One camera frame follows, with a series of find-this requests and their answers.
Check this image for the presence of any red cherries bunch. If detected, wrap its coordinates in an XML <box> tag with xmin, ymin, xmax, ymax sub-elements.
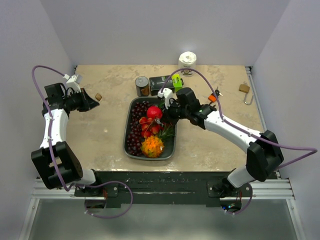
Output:
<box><xmin>139</xmin><ymin>117</ymin><xmax>164</xmax><ymax>139</ymax></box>

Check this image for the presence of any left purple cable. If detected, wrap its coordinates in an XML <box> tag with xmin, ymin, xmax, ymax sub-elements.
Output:
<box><xmin>31</xmin><ymin>65</ymin><xmax>134</xmax><ymax>220</ymax></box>

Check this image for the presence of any dark red grape bunch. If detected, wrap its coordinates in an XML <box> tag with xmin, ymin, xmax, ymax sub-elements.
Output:
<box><xmin>124</xmin><ymin>100</ymin><xmax>151</xmax><ymax>157</ymax></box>

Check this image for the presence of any orange dragon fruit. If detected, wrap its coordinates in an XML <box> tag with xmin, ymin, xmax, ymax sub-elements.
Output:
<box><xmin>140</xmin><ymin>135</ymin><xmax>165</xmax><ymax>158</ymax></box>

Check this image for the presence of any dark grey fruit tray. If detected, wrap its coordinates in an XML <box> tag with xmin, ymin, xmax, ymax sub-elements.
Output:
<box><xmin>123</xmin><ymin>97</ymin><xmax>177</xmax><ymax>161</ymax></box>

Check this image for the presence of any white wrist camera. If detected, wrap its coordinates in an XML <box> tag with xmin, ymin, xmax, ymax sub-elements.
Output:
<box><xmin>157</xmin><ymin>88</ymin><xmax>173</xmax><ymax>110</ymax></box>
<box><xmin>66</xmin><ymin>74</ymin><xmax>82</xmax><ymax>92</ymax></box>

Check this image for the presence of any tin can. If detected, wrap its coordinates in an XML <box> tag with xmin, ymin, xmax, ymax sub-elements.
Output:
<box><xmin>135</xmin><ymin>76</ymin><xmax>150</xmax><ymax>97</ymax></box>

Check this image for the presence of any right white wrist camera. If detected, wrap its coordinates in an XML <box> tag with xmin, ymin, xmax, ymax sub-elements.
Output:
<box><xmin>157</xmin><ymin>88</ymin><xmax>173</xmax><ymax>110</ymax></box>

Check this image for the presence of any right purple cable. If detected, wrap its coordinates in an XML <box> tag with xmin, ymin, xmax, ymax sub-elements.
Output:
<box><xmin>159</xmin><ymin>67</ymin><xmax>318</xmax><ymax>216</ymax></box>

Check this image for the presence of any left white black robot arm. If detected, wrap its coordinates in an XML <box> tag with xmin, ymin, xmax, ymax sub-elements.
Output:
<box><xmin>31</xmin><ymin>83</ymin><xmax>104</xmax><ymax>196</ymax></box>

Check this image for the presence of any black green box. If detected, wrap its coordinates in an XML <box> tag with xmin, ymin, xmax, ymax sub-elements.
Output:
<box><xmin>149</xmin><ymin>73</ymin><xmax>184</xmax><ymax>96</ymax></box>

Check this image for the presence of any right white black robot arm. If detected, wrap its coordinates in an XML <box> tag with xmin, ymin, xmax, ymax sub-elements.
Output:
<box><xmin>157</xmin><ymin>87</ymin><xmax>284</xmax><ymax>198</ymax></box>

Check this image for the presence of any large brass padlock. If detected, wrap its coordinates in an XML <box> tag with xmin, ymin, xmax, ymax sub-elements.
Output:
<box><xmin>238</xmin><ymin>82</ymin><xmax>254</xmax><ymax>106</ymax></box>

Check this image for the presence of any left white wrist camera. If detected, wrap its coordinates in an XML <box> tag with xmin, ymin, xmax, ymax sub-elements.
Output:
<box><xmin>66</xmin><ymin>74</ymin><xmax>82</xmax><ymax>92</ymax></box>

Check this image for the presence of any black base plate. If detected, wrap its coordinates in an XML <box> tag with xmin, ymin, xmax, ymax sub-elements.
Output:
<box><xmin>71</xmin><ymin>171</ymin><xmax>278</xmax><ymax>209</ymax></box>

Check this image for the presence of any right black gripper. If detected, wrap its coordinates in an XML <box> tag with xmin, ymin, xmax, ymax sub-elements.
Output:
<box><xmin>160</xmin><ymin>98</ymin><xmax>190</xmax><ymax>127</ymax></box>

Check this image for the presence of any red pomegranate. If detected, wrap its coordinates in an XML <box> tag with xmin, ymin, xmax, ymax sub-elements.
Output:
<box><xmin>146</xmin><ymin>106</ymin><xmax>163</xmax><ymax>119</ymax></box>

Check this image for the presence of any toilet paper roll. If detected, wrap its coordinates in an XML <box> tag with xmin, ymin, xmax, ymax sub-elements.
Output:
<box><xmin>178</xmin><ymin>51</ymin><xmax>197</xmax><ymax>77</ymax></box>

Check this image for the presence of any purple cable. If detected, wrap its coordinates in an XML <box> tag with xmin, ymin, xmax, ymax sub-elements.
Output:
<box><xmin>31</xmin><ymin>65</ymin><xmax>134</xmax><ymax>220</ymax></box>
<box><xmin>159</xmin><ymin>67</ymin><xmax>318</xmax><ymax>216</ymax></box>

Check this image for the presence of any small brass padlock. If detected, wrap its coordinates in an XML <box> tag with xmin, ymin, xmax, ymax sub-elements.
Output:
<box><xmin>95</xmin><ymin>93</ymin><xmax>102</xmax><ymax>101</ymax></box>

